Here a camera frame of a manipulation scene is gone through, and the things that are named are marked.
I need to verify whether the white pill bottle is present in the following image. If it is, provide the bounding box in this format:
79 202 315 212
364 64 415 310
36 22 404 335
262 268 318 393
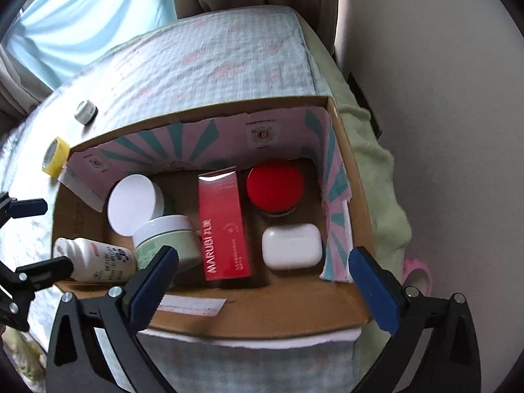
52 238 137 283

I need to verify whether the yellow packing tape roll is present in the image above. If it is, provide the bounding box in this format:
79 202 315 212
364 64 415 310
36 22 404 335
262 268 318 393
42 137 70 178

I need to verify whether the small white-grey jar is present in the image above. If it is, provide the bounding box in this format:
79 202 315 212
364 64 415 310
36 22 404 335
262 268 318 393
75 100 98 125

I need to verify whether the white-lid jar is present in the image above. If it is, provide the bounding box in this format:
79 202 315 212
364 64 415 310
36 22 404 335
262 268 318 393
107 174 165 237

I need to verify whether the cardboard box with patterned lining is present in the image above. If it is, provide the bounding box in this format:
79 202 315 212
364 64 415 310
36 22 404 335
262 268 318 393
52 97 373 340

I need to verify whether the green cream jar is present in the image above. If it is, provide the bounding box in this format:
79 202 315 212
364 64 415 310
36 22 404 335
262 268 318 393
132 215 202 272

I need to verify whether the red Marubi box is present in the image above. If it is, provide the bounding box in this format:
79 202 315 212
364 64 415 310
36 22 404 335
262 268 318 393
198 169 252 281

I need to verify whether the white earbuds case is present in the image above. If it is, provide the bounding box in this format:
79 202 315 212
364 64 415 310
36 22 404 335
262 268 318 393
261 224 323 271

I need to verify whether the red-lid jar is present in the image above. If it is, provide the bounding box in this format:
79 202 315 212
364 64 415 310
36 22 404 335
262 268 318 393
246 159 305 216

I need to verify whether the pink plastic item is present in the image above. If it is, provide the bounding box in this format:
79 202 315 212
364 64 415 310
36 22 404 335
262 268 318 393
402 258 433 295

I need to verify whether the left brown curtain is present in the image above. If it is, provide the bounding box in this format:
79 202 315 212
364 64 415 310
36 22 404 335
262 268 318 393
0 46 52 134

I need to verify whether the green mattress blanket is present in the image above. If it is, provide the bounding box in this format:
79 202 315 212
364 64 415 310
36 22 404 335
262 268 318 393
297 17 412 279

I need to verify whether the blue cloth over window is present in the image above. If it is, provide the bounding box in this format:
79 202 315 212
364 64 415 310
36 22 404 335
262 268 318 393
2 0 177 90

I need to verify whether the checked floral bed sheet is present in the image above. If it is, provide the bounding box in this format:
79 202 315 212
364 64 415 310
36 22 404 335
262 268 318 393
1 6 360 392

